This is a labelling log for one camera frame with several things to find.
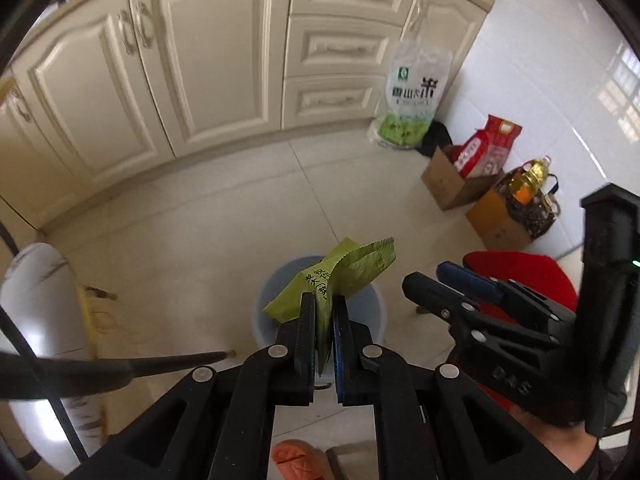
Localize green snack wrapper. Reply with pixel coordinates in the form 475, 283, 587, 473
262, 236, 397, 376

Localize yellow cooking oil bottle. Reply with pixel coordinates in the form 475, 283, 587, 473
507, 155, 553, 203

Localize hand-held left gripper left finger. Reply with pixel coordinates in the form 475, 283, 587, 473
65, 292, 318, 480

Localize light blue trash bin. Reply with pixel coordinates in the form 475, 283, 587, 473
255, 255, 387, 391

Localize red and white rice bag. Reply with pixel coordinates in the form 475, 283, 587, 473
452, 114, 523, 178

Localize person's right hand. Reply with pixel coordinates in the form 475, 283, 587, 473
510, 407, 601, 480

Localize narrow cream cabinet door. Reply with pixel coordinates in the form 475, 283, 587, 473
400, 0, 490, 111

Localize cream kitchen cabinet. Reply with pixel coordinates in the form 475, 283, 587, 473
0, 0, 496, 233

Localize brown cardboard box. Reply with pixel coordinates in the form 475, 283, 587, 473
465, 187, 533, 252
421, 145, 506, 211

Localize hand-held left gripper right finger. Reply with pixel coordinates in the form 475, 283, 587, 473
331, 294, 576, 480

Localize dark brown wooden piece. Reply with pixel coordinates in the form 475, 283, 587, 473
326, 442, 381, 480

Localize black plastic bag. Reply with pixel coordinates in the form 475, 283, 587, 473
417, 121, 453, 158

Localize white and green rice bag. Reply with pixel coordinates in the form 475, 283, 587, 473
367, 40, 453, 150

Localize thin black cable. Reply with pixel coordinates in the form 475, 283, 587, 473
0, 305, 91, 463

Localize dark patterned bag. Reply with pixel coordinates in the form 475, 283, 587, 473
500, 170, 561, 241

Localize black tapered bar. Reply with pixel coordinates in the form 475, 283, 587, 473
0, 350, 236, 403

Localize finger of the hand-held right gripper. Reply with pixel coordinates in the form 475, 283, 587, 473
402, 272, 561, 361
437, 261, 576, 331

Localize red stool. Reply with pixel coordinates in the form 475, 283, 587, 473
415, 250, 581, 368

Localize white marbled chair gold legs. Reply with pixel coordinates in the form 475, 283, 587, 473
0, 242, 121, 476

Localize orange slipper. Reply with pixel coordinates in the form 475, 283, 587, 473
271, 439, 326, 480

